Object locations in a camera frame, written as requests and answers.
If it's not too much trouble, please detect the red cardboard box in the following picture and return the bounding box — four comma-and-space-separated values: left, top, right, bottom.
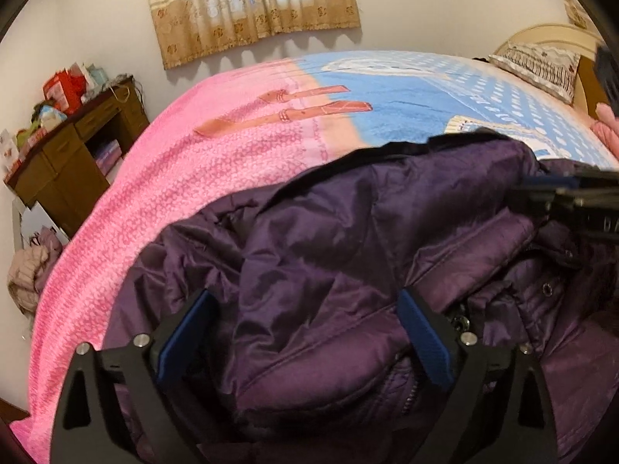
43, 70, 88, 107

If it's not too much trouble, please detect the pile of beige clothes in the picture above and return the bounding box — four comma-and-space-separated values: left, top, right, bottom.
7, 232, 63, 317

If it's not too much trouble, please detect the beige patterned side curtain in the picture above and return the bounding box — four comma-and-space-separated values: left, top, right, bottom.
561, 0, 589, 30

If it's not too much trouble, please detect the brown wooden desk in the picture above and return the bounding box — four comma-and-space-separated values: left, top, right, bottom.
4, 77, 150, 239

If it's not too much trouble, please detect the stack of flat boxes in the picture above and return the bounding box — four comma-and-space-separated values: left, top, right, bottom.
92, 138, 122, 175

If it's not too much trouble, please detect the light blue bottle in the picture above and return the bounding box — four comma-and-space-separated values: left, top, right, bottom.
87, 64, 110, 90

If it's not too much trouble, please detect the purple quilted jacket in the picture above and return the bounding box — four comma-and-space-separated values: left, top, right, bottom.
104, 128, 619, 464

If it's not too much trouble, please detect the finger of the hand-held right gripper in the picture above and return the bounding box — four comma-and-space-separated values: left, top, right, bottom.
507, 186, 581, 216
517, 173, 583, 190

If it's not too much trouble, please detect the white cable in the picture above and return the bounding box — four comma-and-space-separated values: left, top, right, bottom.
109, 75, 146, 103

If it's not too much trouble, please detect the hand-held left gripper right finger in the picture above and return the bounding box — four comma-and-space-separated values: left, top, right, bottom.
397, 287, 559, 464

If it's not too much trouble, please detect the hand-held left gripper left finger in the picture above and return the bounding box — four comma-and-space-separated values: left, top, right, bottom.
51, 289, 218, 464

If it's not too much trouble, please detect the patterned grey pillow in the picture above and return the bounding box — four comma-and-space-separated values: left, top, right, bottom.
488, 43, 581, 104

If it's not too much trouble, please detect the folded pink quilt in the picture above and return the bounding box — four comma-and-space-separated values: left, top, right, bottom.
591, 102, 619, 155

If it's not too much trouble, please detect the white picture carton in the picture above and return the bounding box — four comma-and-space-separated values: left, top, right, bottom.
0, 128, 20, 175

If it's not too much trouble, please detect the light blue packet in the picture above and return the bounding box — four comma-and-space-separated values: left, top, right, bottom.
39, 104, 67, 129

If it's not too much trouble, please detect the white paper bag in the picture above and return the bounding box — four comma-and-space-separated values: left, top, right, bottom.
19, 203, 66, 252

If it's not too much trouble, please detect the cream and wooden bed headboard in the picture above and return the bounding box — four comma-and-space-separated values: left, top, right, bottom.
491, 23, 610, 119

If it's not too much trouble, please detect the bed with pink-blue bedspread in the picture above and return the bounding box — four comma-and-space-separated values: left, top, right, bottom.
10, 49, 619, 445

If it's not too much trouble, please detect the beige patterned window curtain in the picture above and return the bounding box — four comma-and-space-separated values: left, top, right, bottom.
144, 0, 363, 71

